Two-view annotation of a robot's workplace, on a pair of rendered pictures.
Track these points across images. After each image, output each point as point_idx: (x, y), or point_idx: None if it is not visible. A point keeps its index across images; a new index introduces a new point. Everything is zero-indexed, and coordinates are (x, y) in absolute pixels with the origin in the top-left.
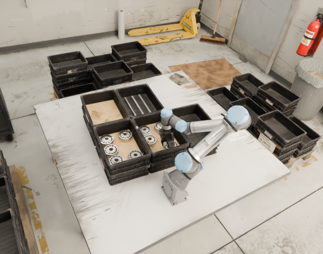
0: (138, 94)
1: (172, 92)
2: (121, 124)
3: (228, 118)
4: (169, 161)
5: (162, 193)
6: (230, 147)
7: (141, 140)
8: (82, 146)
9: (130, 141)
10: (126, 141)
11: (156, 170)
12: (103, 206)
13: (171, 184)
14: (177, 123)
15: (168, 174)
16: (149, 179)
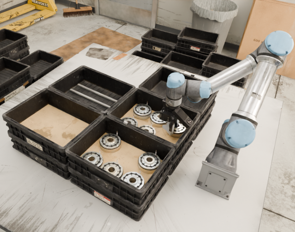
0: (76, 84)
1: (105, 70)
2: (97, 128)
3: (275, 50)
4: (185, 147)
5: (203, 191)
6: (216, 102)
7: (144, 137)
8: (48, 190)
9: (122, 146)
10: (118, 148)
11: (173, 168)
12: None
13: (226, 172)
14: (202, 87)
15: (209, 161)
16: (174, 183)
